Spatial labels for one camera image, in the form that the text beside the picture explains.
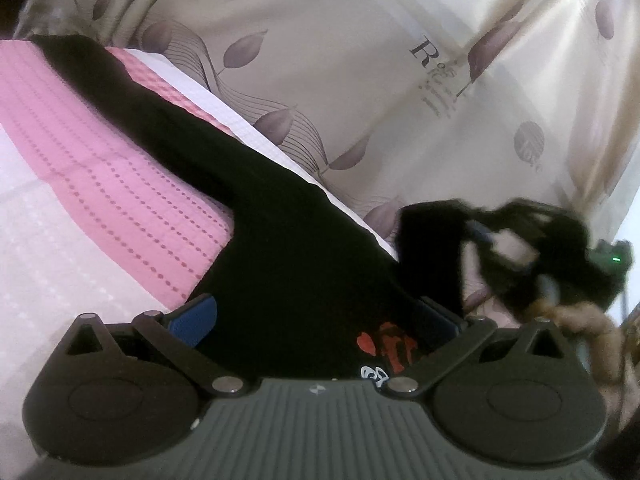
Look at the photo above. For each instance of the pink and white bed blanket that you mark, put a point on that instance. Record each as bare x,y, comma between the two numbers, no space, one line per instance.
100,185

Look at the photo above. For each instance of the black shirt with red print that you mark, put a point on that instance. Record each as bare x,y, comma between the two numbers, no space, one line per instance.
290,260

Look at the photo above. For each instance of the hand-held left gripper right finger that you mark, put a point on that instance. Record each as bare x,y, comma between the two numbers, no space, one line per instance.
440,321

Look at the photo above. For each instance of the beige leaf print curtain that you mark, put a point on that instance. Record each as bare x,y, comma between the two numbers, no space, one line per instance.
350,60

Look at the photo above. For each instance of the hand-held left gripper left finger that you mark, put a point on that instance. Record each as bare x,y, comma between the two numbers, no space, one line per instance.
196,317

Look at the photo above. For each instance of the person's right hand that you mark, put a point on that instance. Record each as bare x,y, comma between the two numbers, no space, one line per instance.
575,324

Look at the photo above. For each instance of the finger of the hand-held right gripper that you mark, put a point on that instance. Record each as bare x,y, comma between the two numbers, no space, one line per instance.
492,217
502,280

